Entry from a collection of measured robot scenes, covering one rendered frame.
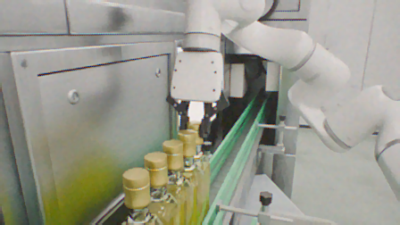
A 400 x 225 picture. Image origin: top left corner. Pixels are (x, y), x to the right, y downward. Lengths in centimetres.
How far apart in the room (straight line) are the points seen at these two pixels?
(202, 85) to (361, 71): 377
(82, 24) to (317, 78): 48
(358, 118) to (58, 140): 56
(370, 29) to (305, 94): 357
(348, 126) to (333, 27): 352
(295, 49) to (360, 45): 359
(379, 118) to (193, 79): 38
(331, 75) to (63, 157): 55
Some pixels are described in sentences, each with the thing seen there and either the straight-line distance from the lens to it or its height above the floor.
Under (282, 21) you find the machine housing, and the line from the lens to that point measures 139.
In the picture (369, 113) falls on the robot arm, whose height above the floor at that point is 118.
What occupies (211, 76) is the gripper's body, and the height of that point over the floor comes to 126.
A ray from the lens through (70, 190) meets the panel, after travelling 49.
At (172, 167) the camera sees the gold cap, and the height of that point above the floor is 113.
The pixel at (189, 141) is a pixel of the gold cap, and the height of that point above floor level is 115.
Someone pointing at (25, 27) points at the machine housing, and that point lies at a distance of 42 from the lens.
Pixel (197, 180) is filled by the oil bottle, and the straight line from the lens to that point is 54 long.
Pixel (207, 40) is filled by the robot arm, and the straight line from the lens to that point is 56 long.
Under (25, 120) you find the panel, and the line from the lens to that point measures 40.
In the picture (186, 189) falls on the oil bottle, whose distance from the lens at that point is 50.
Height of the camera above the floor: 134
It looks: 17 degrees down
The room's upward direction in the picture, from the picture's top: straight up
